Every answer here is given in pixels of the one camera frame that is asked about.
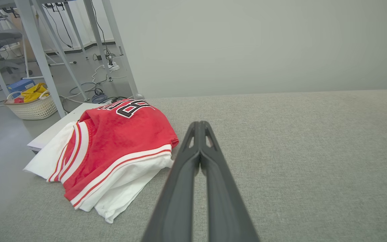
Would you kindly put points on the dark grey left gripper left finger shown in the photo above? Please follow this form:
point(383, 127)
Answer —
point(176, 201)

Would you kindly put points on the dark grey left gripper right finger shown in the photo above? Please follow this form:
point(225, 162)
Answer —
point(225, 208)

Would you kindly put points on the red and white jersey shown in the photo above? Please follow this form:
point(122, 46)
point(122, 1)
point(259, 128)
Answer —
point(119, 141)

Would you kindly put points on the yellow cloth garment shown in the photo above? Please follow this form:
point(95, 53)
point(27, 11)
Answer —
point(34, 92)

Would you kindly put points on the grey fabric sofa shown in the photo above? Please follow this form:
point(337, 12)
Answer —
point(314, 168)

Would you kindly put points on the white power strip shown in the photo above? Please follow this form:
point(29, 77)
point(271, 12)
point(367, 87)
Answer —
point(113, 66)

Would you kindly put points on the white woven laundry basket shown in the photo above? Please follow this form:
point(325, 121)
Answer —
point(34, 109)

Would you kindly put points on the small red item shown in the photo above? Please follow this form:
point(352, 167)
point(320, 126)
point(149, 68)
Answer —
point(18, 99)

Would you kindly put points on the blue box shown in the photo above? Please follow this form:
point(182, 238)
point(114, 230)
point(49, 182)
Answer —
point(20, 84)

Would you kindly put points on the grey office chair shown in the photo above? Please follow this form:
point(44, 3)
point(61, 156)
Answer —
point(2, 37)

